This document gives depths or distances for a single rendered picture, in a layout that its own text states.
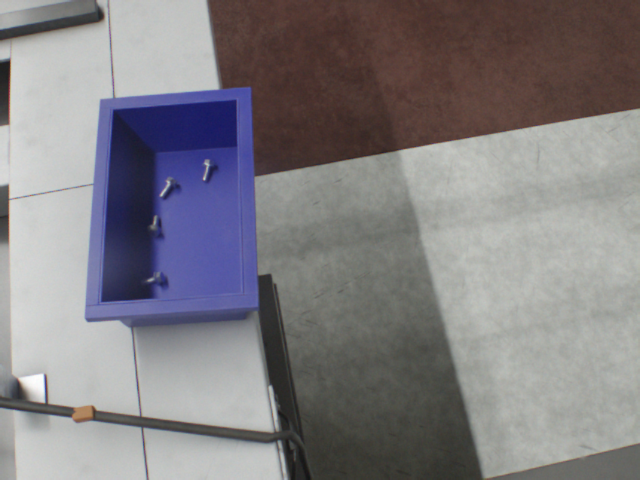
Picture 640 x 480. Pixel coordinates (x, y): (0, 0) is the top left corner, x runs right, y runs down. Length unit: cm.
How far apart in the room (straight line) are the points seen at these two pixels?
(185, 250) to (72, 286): 12
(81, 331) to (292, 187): 106
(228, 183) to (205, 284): 11
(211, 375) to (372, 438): 86
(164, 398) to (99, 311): 11
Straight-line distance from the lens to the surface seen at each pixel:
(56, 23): 102
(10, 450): 87
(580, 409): 168
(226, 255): 81
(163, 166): 87
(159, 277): 80
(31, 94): 97
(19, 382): 81
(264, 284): 125
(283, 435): 74
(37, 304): 84
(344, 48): 202
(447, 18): 210
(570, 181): 188
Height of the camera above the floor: 156
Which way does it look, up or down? 63 degrees down
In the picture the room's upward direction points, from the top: 1 degrees counter-clockwise
